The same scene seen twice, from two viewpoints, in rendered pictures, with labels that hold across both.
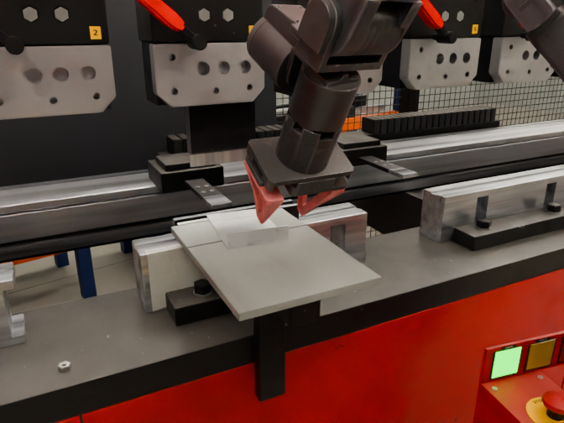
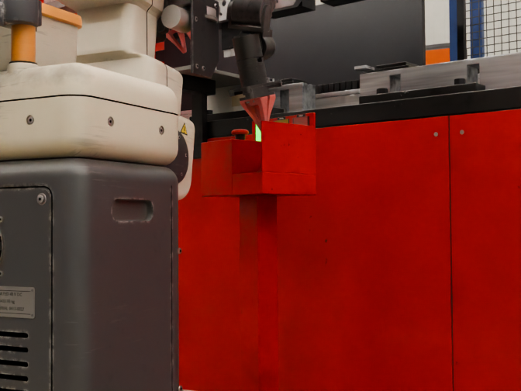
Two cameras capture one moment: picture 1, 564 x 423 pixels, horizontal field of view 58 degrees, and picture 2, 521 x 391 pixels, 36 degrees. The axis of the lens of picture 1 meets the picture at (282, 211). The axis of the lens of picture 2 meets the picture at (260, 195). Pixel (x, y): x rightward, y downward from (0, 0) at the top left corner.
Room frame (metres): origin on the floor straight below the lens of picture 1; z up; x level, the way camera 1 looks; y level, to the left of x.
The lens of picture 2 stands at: (-0.17, -2.01, 0.60)
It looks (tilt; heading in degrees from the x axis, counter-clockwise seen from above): 2 degrees up; 65
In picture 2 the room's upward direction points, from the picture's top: straight up
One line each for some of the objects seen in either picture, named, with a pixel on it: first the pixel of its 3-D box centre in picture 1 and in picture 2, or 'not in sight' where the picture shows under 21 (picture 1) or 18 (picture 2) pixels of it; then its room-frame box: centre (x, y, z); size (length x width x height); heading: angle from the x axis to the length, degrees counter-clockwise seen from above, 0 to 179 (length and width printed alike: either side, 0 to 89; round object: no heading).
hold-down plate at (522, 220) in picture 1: (518, 226); (419, 97); (0.96, -0.48, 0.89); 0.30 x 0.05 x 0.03; 116
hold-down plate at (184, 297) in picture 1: (264, 286); (235, 118); (0.71, 0.03, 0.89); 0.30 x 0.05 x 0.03; 116
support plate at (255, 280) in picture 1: (264, 252); (201, 77); (0.61, 0.02, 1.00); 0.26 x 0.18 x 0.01; 26
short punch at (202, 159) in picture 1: (221, 132); (236, 39); (0.74, 0.09, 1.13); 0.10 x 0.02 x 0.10; 116
